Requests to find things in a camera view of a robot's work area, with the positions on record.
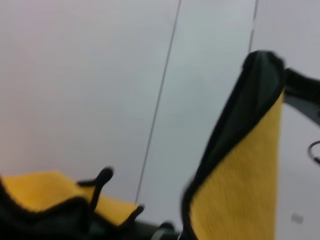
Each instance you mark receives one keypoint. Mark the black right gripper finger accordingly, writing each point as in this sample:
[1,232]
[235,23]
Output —
[302,108]
[302,83]

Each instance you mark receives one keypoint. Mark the yellow and green towel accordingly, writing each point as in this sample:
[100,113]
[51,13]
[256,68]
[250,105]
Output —
[245,175]

